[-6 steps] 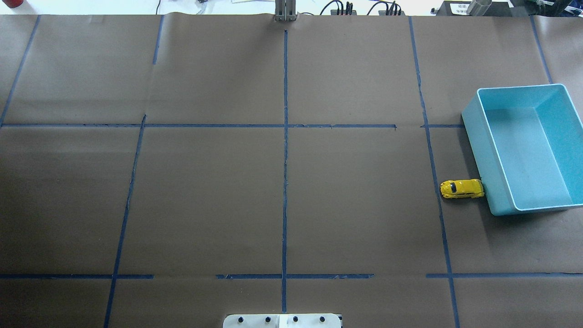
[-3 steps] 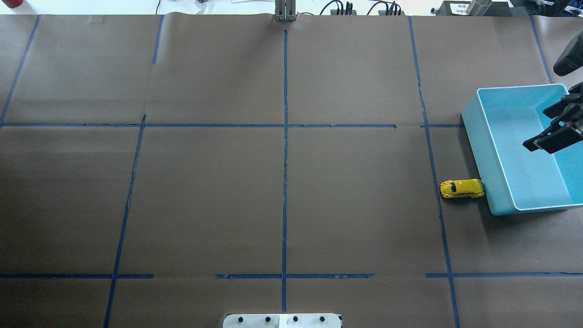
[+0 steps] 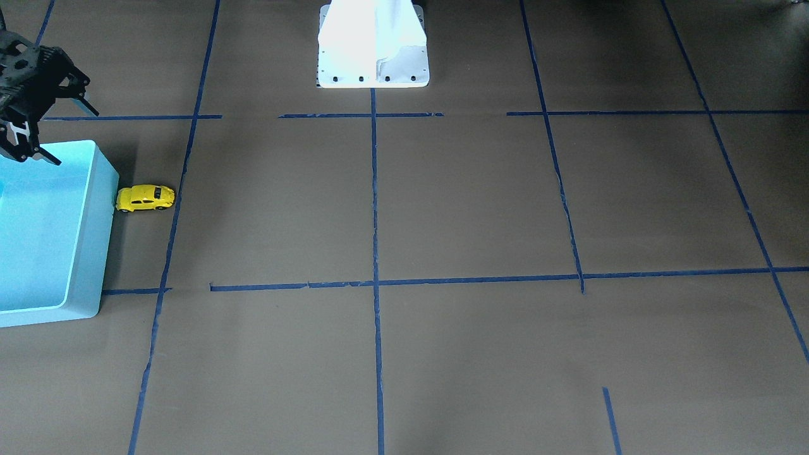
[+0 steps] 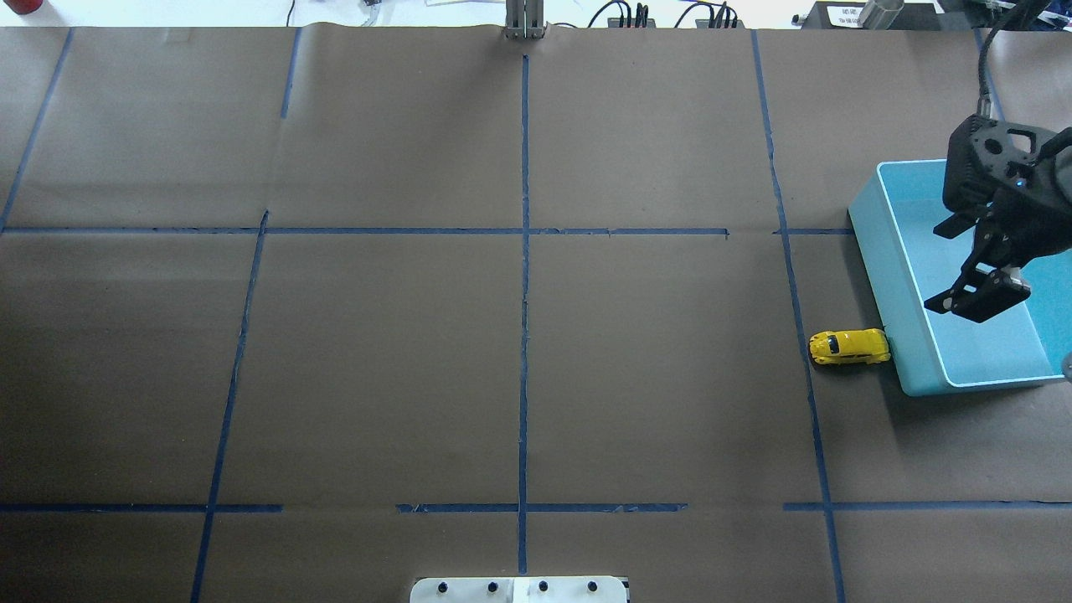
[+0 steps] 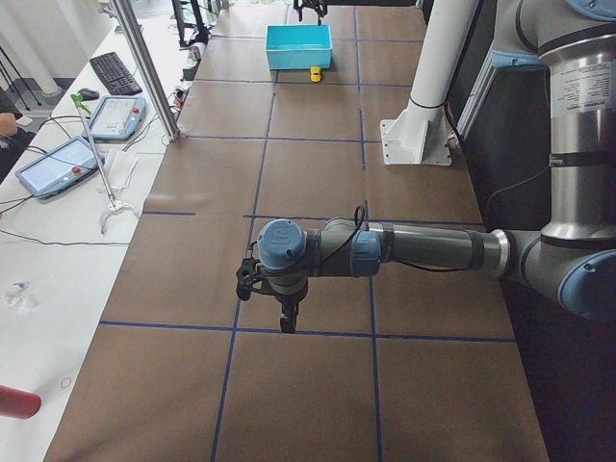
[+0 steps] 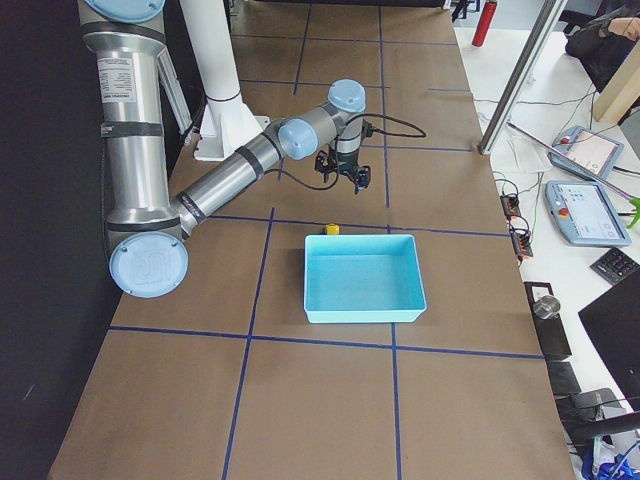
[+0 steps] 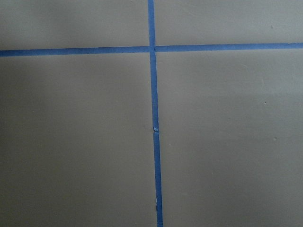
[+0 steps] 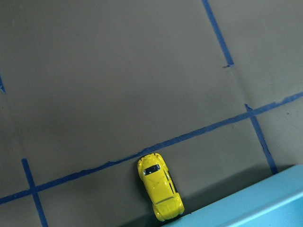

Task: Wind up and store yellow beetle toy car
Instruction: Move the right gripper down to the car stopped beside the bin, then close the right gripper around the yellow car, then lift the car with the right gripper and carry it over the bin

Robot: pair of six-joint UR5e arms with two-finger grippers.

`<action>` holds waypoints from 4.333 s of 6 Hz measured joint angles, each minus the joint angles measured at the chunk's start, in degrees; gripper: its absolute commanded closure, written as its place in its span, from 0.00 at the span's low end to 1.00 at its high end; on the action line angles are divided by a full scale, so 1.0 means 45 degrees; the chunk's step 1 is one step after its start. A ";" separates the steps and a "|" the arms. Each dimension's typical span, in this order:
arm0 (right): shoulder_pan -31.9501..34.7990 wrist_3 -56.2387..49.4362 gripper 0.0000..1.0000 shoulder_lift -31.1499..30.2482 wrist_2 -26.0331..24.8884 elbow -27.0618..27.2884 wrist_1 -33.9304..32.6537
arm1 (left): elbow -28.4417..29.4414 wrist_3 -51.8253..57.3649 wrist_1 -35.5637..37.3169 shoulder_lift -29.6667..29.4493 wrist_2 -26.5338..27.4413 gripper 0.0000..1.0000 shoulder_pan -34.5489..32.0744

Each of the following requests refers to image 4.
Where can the light blue plastic bin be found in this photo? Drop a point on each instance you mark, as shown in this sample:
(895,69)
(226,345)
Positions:
(893,219)

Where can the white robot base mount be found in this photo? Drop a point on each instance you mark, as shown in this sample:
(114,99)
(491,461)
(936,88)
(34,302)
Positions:
(555,588)

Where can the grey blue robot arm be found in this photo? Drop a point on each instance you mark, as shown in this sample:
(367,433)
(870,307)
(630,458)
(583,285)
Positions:
(1009,184)

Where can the yellow beetle toy car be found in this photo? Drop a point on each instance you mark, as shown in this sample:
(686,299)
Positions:
(868,346)

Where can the red cylinder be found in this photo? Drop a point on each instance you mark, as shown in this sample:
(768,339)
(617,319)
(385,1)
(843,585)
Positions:
(23,7)

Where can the aluminium frame post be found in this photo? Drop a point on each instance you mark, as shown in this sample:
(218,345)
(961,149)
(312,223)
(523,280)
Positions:
(524,19)

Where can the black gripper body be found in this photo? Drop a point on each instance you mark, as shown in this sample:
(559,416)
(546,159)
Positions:
(1041,198)

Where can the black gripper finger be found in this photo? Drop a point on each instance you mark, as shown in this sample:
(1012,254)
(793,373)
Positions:
(959,223)
(990,281)

